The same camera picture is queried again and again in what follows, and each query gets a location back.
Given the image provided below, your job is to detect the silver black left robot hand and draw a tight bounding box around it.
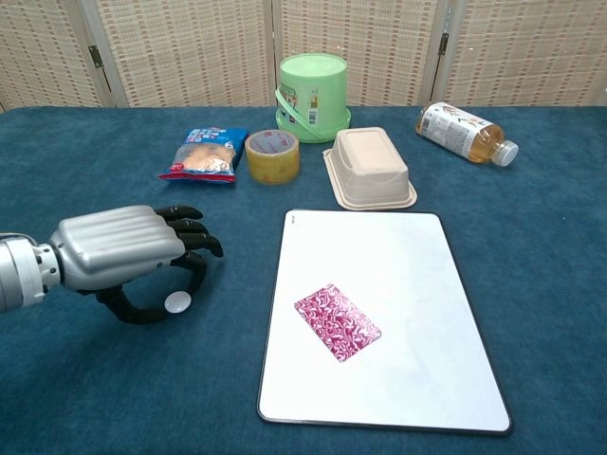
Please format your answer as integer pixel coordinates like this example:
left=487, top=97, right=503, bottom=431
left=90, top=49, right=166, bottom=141
left=48, top=204, right=225, bottom=326

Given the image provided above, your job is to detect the white round magnet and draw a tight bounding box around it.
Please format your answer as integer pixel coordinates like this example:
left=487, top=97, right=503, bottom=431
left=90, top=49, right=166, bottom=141
left=164, top=291, right=193, bottom=316

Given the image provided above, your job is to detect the pink patterned card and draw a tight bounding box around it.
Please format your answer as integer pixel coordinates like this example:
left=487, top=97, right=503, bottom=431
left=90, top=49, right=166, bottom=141
left=293, top=282, right=383, bottom=364

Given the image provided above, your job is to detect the white board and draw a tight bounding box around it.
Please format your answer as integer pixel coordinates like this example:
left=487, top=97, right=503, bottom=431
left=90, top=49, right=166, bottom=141
left=256, top=209, right=514, bottom=436

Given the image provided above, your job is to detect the blue snack bag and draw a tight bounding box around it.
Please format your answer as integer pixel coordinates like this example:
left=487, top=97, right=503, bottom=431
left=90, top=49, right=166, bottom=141
left=157, top=126, right=250, bottom=185

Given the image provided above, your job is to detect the blue table cloth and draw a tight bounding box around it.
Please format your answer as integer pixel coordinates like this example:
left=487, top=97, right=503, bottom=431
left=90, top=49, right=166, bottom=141
left=0, top=104, right=607, bottom=455

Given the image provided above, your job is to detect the yellow packing tape roll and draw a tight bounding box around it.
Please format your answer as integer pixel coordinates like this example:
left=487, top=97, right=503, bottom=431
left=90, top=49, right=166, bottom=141
left=244, top=129, right=302, bottom=186

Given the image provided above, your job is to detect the woven folding screen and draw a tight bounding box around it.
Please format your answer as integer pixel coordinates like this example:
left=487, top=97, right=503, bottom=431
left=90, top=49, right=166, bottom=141
left=0, top=0, right=607, bottom=114

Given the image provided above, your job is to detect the green plastic bucket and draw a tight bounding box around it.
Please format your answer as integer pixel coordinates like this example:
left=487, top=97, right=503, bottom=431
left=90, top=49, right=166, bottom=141
left=274, top=52, right=353, bottom=144

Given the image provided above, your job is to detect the beige takeaway food container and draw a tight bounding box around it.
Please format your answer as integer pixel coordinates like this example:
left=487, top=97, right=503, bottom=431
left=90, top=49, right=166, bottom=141
left=322, top=125, right=418, bottom=210

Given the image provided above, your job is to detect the tea bottle with label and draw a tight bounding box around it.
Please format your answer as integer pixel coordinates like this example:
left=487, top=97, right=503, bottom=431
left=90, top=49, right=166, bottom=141
left=415, top=101, right=520, bottom=168

